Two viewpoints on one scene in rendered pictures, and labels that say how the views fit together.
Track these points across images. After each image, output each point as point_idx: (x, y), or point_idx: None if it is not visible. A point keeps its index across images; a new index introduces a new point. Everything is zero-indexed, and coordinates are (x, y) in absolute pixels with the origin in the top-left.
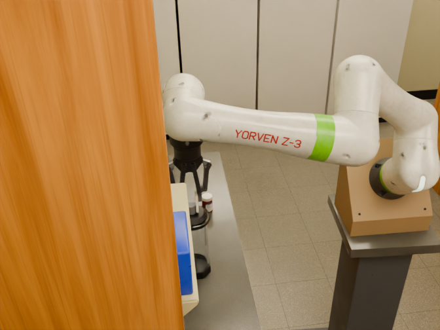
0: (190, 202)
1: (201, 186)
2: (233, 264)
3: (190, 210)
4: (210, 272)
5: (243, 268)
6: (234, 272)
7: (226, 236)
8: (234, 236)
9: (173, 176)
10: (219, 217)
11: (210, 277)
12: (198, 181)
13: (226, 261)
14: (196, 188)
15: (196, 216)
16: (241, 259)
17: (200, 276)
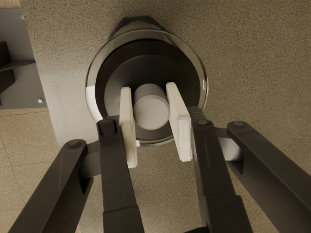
0: (152, 122)
1: (98, 171)
2: (61, 58)
3: (152, 90)
4: (108, 36)
5: (39, 46)
6: (58, 35)
7: (82, 134)
8: (65, 136)
9: (299, 195)
10: (99, 183)
11: (108, 20)
12: (107, 179)
13: (76, 66)
14: (129, 166)
15: (129, 74)
16: (45, 71)
17: (127, 17)
